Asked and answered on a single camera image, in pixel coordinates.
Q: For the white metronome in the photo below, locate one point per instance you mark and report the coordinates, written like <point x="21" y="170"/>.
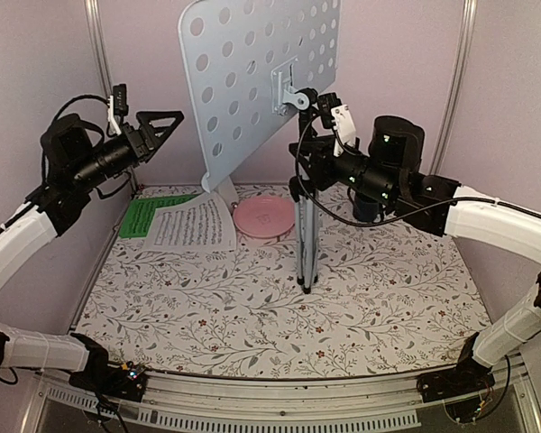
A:
<point x="227" y="191"/>

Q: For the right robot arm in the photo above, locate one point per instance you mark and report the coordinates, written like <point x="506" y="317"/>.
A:
<point x="388" y="174"/>

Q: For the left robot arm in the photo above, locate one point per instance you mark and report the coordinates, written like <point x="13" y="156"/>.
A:
<point x="76" y="167"/>

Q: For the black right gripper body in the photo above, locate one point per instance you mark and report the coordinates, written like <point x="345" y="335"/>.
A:
<point x="322" y="176"/>

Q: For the white sheet music page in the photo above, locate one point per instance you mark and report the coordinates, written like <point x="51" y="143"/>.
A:
<point x="201" y="225"/>

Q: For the aluminium frame post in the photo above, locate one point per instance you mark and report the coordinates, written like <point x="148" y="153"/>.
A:
<point x="460" y="63"/>
<point x="97" y="40"/>

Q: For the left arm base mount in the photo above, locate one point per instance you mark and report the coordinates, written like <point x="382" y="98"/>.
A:
<point x="99" y="376"/>

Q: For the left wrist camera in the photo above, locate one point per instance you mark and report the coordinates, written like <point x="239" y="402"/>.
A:
<point x="118" y="110"/>

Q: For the left aluminium frame post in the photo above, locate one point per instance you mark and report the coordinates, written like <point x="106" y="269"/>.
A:
<point x="97" y="40"/>

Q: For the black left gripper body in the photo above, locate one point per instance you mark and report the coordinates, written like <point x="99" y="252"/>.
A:
<point x="140" y="149"/>

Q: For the green sheet music page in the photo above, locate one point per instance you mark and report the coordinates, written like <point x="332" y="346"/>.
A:
<point x="140" y="213"/>

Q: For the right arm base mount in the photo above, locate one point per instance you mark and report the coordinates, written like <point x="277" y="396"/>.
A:
<point x="465" y="377"/>

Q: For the front aluminium rail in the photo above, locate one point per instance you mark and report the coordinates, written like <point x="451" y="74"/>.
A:
<point x="385" y="403"/>

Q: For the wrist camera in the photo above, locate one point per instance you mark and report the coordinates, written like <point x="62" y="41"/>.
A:
<point x="118" y="110"/>
<point x="337" y="117"/>

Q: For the light blue music stand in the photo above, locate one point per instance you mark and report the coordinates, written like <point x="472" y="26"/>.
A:
<point x="247" y="64"/>

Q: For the pink plastic plate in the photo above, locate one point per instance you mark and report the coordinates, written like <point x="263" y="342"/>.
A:
<point x="264" y="217"/>

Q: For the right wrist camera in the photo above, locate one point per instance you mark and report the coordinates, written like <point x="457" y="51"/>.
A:
<point x="337" y="117"/>

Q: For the dark blue ceramic mug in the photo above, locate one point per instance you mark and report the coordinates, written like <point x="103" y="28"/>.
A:
<point x="366" y="210"/>

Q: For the right aluminium frame post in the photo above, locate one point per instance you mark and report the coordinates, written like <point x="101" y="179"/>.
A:
<point x="460" y="63"/>

